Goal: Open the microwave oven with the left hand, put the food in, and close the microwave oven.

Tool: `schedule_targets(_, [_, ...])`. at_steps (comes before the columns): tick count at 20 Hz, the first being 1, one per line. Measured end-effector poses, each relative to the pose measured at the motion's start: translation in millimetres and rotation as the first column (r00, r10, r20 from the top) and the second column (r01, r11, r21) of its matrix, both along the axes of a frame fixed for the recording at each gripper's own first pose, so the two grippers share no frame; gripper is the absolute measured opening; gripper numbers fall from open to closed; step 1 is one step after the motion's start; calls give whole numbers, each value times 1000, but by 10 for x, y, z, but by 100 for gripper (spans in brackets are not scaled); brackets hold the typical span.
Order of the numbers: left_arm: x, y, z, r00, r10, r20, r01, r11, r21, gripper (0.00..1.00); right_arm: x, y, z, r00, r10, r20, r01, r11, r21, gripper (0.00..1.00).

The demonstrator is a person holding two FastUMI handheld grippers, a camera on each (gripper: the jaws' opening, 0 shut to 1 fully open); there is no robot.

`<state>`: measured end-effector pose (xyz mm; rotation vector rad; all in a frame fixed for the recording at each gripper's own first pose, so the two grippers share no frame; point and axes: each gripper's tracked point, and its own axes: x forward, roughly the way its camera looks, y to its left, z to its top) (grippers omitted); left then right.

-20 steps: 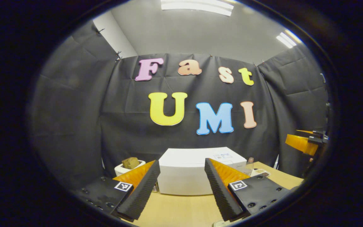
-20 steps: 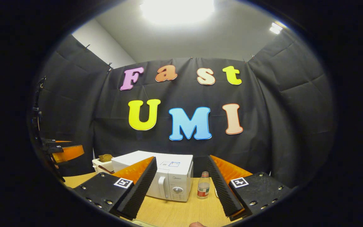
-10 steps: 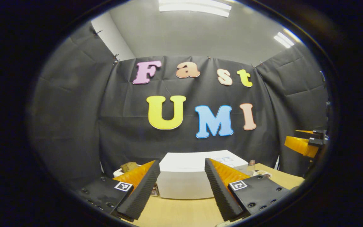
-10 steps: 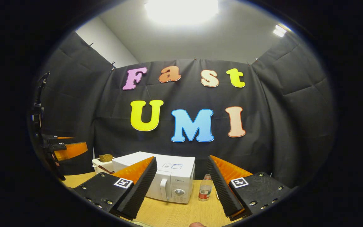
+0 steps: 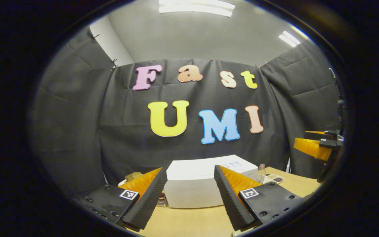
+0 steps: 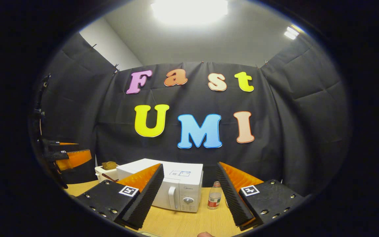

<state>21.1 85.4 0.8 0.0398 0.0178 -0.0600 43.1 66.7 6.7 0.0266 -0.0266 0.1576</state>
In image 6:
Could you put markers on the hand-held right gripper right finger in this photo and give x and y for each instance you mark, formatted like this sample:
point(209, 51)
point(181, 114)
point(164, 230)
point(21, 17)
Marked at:
point(232, 200)

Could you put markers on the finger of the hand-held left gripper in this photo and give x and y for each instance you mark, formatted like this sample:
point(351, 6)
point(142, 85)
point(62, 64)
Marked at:
point(61, 143)
point(77, 158)

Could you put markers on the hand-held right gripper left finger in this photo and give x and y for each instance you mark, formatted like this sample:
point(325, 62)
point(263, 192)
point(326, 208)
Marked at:
point(146, 197)

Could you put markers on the white microwave oven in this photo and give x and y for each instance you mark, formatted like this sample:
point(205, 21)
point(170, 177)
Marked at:
point(183, 184)

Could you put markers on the clear plastic water bottle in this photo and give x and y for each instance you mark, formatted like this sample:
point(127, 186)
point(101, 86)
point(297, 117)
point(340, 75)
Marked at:
point(214, 197)

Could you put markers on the white toaster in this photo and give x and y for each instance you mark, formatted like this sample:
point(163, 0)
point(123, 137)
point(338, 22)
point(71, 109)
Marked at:
point(99, 172)

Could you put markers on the brown bread slice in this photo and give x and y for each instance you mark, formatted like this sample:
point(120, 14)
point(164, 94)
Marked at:
point(109, 165)

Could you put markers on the black backdrop cloth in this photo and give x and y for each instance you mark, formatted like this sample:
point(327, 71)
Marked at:
point(291, 131)

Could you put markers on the small ceiling light panel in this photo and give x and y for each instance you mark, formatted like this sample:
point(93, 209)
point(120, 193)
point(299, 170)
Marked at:
point(291, 33)

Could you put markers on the large ceiling light panel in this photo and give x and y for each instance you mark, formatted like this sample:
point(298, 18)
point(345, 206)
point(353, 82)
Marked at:
point(189, 10)

